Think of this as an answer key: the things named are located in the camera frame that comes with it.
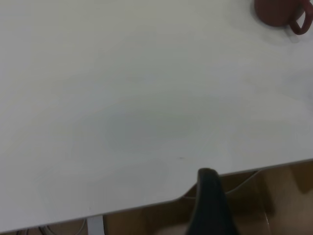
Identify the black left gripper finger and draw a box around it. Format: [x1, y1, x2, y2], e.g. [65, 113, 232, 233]
[187, 168, 242, 235]

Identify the red ceramic mug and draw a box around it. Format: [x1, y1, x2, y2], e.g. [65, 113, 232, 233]
[253, 0, 313, 36]

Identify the white table leg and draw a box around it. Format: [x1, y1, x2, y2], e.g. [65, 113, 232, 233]
[87, 215, 105, 235]

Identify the grey coiled cable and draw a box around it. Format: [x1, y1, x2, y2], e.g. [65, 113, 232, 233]
[38, 219, 88, 235]

